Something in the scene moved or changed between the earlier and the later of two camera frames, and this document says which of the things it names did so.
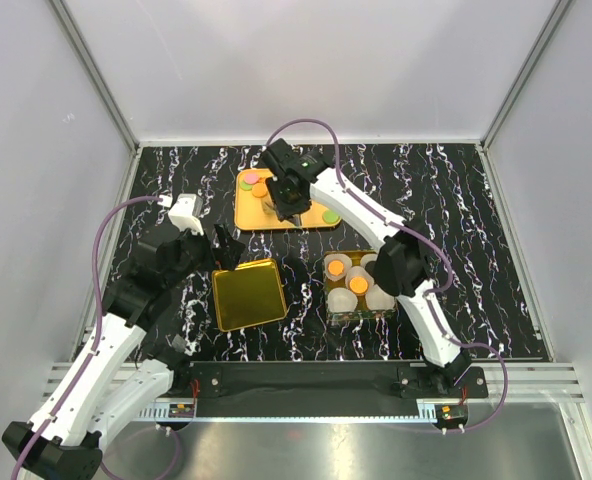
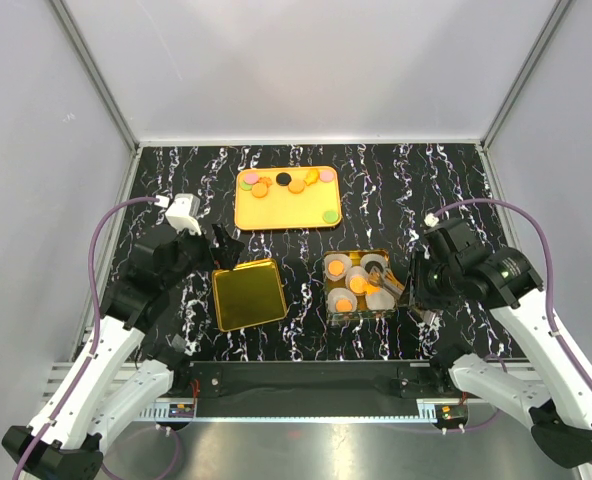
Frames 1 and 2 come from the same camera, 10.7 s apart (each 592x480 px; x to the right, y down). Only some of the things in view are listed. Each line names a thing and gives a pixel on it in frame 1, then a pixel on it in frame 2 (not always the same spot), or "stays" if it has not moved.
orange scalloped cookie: x=335 y=267 stays
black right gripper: x=285 y=210 -> x=419 y=290
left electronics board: x=178 y=410 stays
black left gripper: x=227 y=255 stays
